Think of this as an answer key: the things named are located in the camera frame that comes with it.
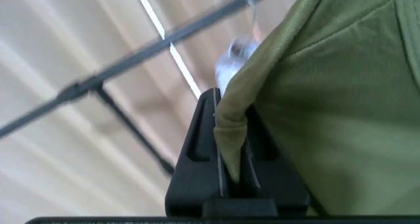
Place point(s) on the pale grey shorts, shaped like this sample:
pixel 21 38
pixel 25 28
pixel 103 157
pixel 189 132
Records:
pixel 231 64

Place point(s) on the green garment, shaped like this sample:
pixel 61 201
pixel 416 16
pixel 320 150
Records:
pixel 344 102

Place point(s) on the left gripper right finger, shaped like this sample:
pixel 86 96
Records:
pixel 275 184

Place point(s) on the black clothes rack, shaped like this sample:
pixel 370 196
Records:
pixel 131 58

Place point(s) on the beige curtain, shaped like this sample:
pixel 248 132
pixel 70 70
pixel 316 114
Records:
pixel 49 151

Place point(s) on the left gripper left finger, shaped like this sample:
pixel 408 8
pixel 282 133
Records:
pixel 197 178

